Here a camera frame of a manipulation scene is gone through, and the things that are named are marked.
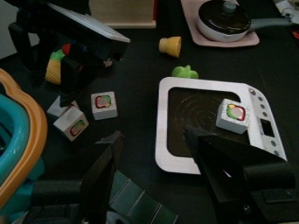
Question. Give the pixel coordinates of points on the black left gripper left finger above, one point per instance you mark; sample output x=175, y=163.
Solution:
x=101, y=172

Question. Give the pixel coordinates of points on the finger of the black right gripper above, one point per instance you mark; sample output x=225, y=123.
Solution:
x=71, y=81
x=22, y=46

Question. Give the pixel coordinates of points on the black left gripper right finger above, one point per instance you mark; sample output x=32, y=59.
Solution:
x=229, y=163

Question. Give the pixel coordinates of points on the white toy block piece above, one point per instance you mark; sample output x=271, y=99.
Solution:
x=54, y=109

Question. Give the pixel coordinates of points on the white toy sushi roll piece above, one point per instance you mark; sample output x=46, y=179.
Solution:
x=72, y=123
x=232, y=116
x=104, y=105

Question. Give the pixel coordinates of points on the green toy vegetable piece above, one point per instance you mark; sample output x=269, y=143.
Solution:
x=184, y=72

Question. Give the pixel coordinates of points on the yellow toy corn green leaves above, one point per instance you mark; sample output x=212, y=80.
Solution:
x=53, y=70

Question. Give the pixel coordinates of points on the light wooden box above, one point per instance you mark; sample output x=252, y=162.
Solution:
x=123, y=13

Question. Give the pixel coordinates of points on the dark green striped sheet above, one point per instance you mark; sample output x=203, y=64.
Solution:
x=136, y=201

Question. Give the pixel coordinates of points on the white toy induction stove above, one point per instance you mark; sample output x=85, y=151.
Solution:
x=171, y=151

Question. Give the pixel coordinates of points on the yellow toy ice cream cone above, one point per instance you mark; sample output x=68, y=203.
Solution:
x=171, y=46

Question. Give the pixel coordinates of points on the teal basket with orange rim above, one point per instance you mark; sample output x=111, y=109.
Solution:
x=14, y=137

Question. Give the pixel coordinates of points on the pink square tray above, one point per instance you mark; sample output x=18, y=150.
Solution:
x=201, y=40

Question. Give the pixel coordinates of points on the dark pot lid grey knob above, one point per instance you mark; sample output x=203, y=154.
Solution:
x=223, y=17

